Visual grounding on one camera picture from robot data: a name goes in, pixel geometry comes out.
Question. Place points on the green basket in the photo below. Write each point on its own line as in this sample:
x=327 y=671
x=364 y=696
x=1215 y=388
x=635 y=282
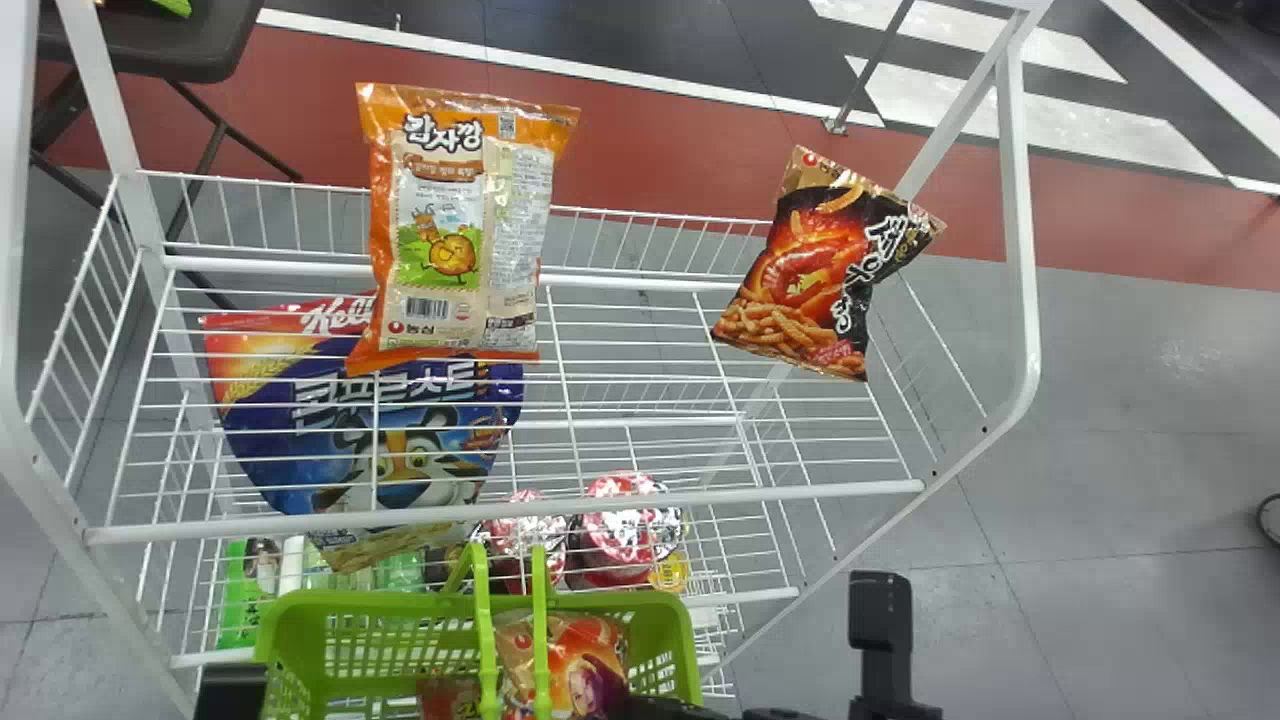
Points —
x=390 y=650

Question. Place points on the black side table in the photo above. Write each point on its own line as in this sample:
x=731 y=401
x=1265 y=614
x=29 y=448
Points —
x=160 y=45

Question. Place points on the black red snack packet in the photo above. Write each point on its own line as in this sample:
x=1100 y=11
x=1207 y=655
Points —
x=815 y=280

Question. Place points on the red noodle cup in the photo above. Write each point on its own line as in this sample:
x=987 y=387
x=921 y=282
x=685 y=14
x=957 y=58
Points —
x=625 y=530
x=515 y=535

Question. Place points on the green snack packet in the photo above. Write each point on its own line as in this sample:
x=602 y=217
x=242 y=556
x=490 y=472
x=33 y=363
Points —
x=395 y=572

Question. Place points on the orange red snack packet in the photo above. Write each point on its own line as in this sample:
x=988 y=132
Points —
x=575 y=665

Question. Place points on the green bottle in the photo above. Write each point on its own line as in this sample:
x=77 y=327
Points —
x=238 y=600

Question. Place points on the blue cereal bag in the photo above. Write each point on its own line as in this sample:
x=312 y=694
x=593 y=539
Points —
x=340 y=440

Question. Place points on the yellow can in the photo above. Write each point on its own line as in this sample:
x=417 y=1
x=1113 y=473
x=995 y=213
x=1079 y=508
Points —
x=669 y=573

